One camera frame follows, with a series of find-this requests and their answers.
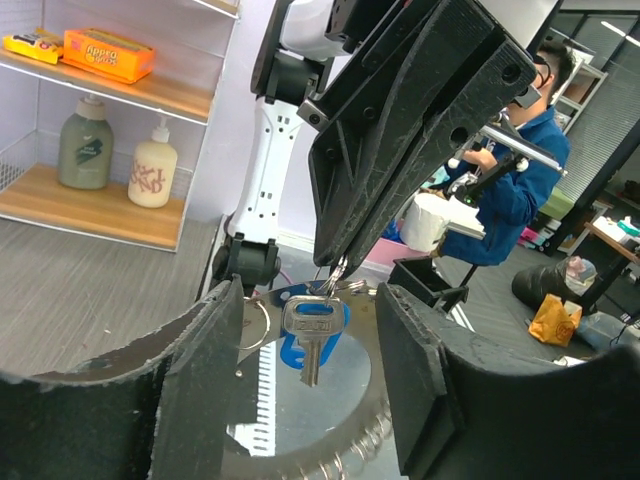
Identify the white wire shelf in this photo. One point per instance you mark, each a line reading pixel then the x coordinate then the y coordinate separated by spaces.
pixel 191 39

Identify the black garbage bag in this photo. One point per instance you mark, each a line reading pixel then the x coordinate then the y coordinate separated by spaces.
pixel 568 279

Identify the white soap dispenser bottle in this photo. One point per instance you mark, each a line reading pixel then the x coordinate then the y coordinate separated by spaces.
pixel 153 169

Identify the green soap dispenser bottle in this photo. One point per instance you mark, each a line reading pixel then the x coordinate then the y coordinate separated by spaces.
pixel 86 146

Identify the round steel keyring disc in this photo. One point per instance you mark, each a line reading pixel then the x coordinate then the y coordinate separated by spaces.
pixel 331 431

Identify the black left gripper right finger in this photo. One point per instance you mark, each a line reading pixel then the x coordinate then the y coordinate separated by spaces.
pixel 466 407

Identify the orange Reese's box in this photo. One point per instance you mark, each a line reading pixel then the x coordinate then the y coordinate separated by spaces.
pixel 108 55

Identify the black plastic bin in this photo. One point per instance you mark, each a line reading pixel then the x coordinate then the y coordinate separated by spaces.
pixel 419 277

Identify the yellow M&M's bag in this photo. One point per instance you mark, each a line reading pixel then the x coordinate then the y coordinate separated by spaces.
pixel 39 45

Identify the person in blue jacket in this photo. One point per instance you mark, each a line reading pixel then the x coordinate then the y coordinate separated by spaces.
pixel 509 205

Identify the white paper towel roll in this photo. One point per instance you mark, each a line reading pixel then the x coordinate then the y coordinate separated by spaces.
pixel 424 222

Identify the blue key tag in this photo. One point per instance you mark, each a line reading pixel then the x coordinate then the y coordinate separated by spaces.
pixel 292 354

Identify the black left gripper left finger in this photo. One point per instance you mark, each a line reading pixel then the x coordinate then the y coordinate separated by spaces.
pixel 153 409

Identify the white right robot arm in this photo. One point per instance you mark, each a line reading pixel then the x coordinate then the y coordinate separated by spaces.
pixel 300 56

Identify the orange paper bag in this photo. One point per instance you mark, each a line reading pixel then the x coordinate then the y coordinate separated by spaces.
pixel 555 321

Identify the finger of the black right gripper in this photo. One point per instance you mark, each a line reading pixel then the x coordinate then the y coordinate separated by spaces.
pixel 385 25
pixel 421 105

